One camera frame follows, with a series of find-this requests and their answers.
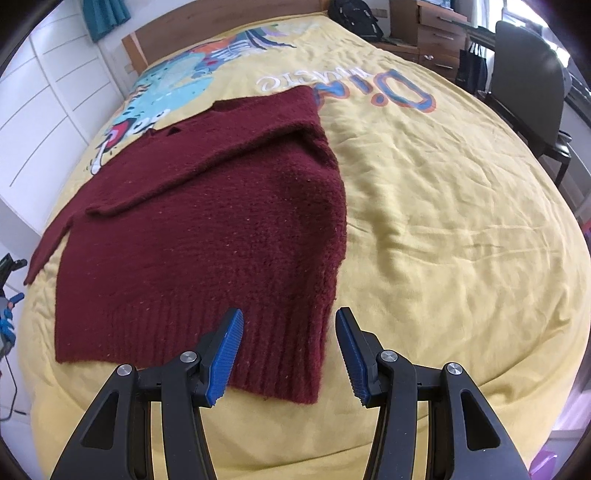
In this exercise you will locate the wooden headboard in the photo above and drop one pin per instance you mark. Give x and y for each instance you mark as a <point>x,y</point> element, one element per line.
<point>138,50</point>

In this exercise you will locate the black office chair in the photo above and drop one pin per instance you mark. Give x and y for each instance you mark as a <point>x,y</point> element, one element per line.
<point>526,83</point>

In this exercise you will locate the teal curtain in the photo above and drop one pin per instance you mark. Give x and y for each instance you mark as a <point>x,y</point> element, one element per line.
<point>104,16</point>

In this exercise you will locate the purple plastic object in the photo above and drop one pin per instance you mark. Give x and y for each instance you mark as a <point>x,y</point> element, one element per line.
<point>545,461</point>

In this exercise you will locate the black backpack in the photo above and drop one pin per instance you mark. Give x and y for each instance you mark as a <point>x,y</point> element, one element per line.
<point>355,16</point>

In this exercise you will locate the black carrier bag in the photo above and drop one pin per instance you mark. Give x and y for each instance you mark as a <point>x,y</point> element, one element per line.
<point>473,69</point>

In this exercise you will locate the white wardrobe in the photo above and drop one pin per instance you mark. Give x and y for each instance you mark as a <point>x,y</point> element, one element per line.
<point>41,115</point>

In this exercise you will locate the yellow printed bedspread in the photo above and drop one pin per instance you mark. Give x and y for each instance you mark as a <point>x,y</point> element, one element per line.
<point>438,207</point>

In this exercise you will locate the maroon knit sweater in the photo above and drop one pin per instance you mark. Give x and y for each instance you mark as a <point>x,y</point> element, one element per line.
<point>184,230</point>

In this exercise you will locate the wooden drawer unit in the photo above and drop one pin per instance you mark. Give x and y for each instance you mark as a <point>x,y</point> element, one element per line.
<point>436,32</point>

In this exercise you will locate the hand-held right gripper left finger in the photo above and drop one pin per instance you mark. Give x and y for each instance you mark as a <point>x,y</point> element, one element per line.
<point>226,355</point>

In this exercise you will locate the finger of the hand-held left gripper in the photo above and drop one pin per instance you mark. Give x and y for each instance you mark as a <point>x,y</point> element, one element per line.
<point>11,270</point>
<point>7,323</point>

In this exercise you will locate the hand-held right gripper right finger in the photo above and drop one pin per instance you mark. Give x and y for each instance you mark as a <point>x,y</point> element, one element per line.
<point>353,355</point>

